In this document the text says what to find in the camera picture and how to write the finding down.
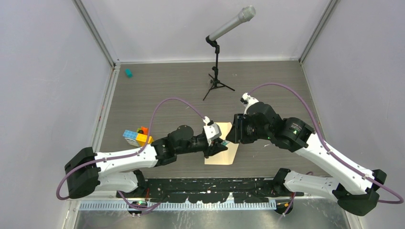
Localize black tripod microphone stand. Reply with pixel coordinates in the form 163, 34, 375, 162
203, 36, 235, 101

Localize teal small block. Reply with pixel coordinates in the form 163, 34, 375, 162
125, 69, 133, 78

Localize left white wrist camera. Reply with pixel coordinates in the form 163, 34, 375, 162
202, 116, 222, 146

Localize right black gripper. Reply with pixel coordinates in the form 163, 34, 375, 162
225, 113, 271, 144

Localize silver microphone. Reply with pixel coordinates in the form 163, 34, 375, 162
206, 5, 256, 42

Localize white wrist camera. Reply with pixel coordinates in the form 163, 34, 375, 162
202, 116, 222, 146
240, 93, 259, 115

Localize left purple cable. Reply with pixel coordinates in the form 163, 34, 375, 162
56, 97, 211, 217

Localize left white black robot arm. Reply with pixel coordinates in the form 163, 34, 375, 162
64, 124, 228, 199

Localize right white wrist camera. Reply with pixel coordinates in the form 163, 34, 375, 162
240, 93, 259, 115

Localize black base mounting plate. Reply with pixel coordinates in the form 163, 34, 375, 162
123, 178, 292, 203

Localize colourful toy brick structure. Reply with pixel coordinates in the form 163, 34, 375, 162
123, 126, 154, 148

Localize white slotted cable duct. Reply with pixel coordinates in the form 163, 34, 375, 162
78, 199, 277, 211

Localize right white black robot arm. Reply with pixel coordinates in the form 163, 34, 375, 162
226, 99, 386, 216

